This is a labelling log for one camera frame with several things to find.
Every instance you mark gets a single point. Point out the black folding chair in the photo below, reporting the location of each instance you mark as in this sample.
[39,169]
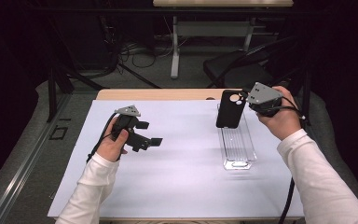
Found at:
[233,71]

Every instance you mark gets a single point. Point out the person's right hand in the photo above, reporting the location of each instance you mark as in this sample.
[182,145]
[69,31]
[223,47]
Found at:
[284,121]

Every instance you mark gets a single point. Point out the desk with white legs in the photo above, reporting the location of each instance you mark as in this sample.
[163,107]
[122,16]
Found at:
[211,29]

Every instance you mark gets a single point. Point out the clear plastic container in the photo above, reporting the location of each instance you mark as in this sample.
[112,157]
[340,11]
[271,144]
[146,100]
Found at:
[237,146]

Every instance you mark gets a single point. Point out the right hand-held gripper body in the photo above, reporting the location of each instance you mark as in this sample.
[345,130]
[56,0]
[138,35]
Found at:
[262,95]

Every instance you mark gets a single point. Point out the person's left hand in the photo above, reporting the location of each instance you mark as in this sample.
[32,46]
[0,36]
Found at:
[113,149]

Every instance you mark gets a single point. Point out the black metal stand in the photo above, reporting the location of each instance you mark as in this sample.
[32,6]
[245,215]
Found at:
[306,102]
[52,93]

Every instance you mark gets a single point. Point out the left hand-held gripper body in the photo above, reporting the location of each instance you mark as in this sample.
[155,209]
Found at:
[127,111]

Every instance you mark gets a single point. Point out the black phone case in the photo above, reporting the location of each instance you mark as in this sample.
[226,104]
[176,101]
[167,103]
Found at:
[228,112]

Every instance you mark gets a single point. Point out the white table sheet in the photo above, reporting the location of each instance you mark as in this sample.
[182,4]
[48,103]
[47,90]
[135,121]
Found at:
[180,174]

